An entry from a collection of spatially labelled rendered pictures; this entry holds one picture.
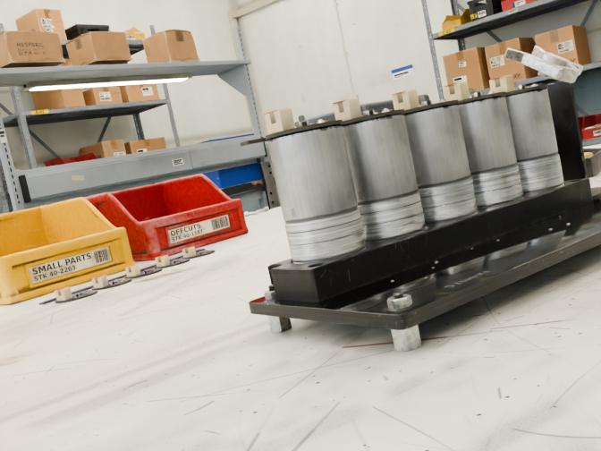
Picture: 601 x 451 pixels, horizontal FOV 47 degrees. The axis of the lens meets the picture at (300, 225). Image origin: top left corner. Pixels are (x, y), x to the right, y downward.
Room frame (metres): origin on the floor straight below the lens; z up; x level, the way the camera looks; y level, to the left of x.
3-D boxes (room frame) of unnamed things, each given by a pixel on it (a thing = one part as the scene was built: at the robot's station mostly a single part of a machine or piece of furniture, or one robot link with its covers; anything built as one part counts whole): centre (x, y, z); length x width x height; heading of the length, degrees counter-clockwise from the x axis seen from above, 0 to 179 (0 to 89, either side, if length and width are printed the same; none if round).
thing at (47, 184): (3.06, 0.55, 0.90); 1.30 x 0.06 x 0.12; 138
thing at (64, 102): (4.91, 1.33, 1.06); 1.20 x 0.45 x 2.12; 138
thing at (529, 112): (0.29, -0.10, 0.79); 0.02 x 0.02 x 0.05
